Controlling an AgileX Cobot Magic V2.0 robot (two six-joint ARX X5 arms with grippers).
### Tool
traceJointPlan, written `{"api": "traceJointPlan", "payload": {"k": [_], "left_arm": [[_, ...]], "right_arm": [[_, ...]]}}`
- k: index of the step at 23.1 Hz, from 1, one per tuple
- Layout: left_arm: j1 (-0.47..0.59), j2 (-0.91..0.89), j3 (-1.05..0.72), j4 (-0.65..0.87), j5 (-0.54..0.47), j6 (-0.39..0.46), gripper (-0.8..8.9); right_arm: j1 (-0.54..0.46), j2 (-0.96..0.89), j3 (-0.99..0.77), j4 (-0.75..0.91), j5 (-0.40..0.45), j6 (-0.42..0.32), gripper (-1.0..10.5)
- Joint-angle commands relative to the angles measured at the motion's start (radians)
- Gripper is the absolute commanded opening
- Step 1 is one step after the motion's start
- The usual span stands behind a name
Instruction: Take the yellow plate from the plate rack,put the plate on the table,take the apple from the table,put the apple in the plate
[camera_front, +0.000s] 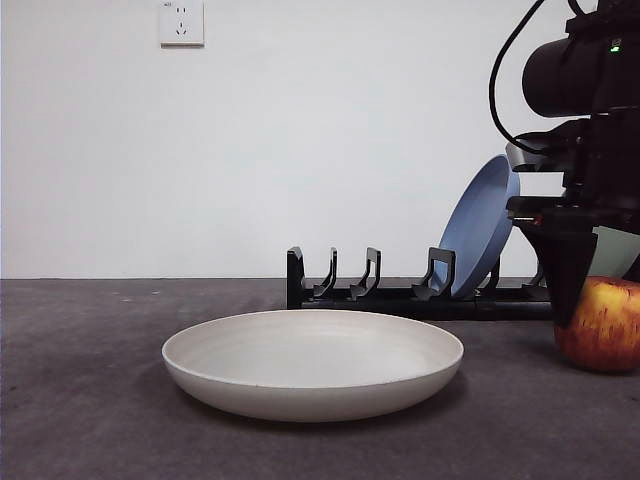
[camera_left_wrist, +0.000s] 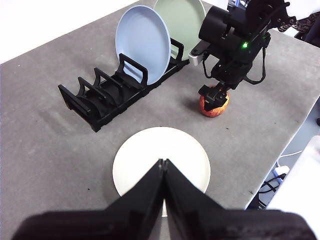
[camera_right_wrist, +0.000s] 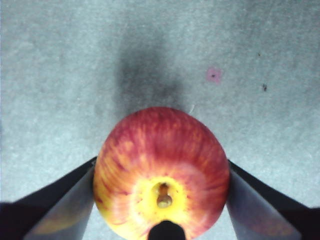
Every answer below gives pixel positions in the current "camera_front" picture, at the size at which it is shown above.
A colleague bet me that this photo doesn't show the cream yellow round plate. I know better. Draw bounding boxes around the cream yellow round plate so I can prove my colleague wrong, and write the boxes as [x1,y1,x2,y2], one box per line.
[160,308,466,425]

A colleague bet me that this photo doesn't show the green round plate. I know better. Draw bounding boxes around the green round plate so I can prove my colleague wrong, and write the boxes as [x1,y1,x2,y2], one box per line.
[591,224,640,282]

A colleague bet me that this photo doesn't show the black plate rack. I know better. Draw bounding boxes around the black plate rack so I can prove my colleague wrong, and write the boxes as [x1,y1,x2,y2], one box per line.
[286,246,557,322]

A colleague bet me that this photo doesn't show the red yellow apple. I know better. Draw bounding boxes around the red yellow apple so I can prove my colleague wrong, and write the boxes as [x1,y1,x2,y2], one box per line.
[553,275,640,374]

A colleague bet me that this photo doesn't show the white wall socket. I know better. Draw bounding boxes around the white wall socket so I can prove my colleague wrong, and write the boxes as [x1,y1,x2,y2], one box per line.
[159,0,206,50]

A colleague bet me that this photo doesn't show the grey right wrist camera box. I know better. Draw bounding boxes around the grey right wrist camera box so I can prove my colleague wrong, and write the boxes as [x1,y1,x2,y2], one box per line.
[504,132,566,174]

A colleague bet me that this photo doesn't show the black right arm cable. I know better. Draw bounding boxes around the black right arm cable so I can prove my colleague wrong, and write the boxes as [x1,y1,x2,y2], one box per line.
[488,0,547,154]

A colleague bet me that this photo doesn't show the blue round plate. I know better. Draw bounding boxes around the blue round plate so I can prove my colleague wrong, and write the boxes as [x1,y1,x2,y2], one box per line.
[430,154,521,298]

